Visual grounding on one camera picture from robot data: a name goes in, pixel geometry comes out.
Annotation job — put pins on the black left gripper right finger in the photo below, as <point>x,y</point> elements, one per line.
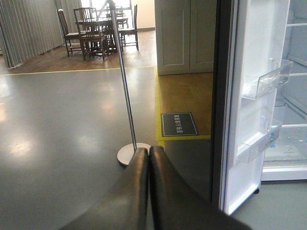
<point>176,206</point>

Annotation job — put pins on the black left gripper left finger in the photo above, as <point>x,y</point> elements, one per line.
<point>124,206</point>

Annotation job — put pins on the refrigerator door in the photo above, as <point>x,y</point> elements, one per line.
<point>249,39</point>

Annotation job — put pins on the silver stanchion pole stand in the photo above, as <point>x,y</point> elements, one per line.
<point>126,153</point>

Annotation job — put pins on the dark floor sign sticker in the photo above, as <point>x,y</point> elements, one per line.
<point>178,124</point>

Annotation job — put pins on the clear middle door bin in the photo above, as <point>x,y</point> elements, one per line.
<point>258,143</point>

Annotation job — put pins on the clear door bin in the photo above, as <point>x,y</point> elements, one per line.
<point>256,86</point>
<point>258,143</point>

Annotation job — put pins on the dark grey refrigerator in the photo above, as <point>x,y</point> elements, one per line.
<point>286,158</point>

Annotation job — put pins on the clear upper door bin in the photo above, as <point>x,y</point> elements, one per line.
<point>256,86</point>

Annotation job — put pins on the wooden dining chair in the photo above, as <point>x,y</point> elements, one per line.
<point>92,39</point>

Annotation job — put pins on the white cabinet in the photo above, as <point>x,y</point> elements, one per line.
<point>185,35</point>

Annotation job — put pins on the wooden dining table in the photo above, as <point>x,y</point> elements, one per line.
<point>107,28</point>

